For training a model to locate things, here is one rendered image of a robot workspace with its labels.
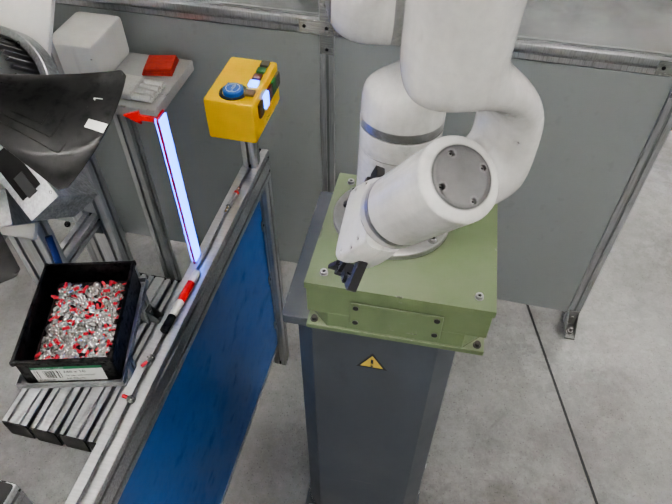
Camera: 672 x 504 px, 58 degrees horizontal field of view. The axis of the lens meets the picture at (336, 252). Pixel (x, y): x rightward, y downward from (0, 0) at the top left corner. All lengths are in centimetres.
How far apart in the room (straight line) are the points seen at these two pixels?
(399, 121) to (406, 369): 46
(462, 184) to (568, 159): 122
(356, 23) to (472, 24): 32
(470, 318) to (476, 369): 118
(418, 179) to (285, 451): 144
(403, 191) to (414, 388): 62
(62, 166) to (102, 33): 76
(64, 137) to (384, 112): 50
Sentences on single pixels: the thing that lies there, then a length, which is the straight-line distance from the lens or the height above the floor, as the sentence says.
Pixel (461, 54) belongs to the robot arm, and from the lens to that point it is 48.
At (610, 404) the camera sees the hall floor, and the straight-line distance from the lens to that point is 215.
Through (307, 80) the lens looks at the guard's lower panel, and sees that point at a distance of 172.
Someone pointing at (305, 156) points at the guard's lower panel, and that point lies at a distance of 188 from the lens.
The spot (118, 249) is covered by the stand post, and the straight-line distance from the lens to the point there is 186.
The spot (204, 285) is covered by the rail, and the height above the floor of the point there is 85.
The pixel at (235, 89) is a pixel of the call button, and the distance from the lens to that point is 122.
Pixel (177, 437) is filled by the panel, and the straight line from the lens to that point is 128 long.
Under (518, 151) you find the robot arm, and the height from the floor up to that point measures 136.
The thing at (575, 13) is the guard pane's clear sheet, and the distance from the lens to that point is 157.
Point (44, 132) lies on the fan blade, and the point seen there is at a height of 116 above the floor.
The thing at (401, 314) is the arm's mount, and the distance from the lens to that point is 91.
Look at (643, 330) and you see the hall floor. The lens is 236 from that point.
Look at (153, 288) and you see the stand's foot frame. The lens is 221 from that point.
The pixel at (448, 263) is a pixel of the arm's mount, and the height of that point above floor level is 103.
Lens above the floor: 174
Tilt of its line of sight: 48 degrees down
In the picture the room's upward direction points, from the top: straight up
